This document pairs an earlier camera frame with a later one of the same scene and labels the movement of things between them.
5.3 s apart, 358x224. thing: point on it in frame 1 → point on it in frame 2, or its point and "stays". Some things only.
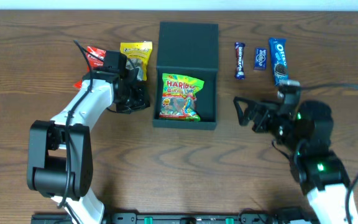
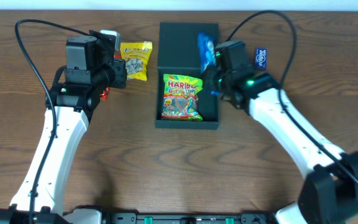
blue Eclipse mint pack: (260, 58) stays
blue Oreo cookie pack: (278, 53) → (206, 44)
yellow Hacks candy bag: (138, 54) stays
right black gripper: (262, 115) → (210, 79)
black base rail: (186, 218) stays
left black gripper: (138, 94) → (119, 73)
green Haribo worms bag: (179, 98) stays
